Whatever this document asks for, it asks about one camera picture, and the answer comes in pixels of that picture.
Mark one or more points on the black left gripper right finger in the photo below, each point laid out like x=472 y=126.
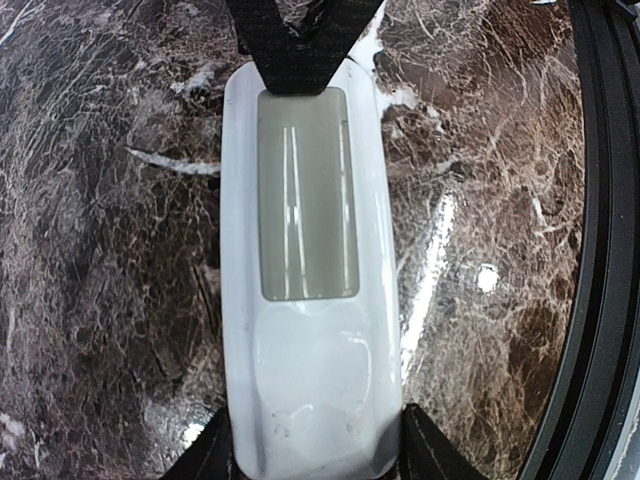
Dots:
x=427 y=454

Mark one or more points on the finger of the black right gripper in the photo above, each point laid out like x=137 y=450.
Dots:
x=300 y=59

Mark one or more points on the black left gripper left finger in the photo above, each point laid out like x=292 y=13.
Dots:
x=209 y=457

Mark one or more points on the grey battery cover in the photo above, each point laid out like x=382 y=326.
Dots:
x=307 y=224

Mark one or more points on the white remote control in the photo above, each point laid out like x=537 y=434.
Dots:
x=313 y=386

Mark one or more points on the black front frame rail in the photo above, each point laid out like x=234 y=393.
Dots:
x=592 y=413

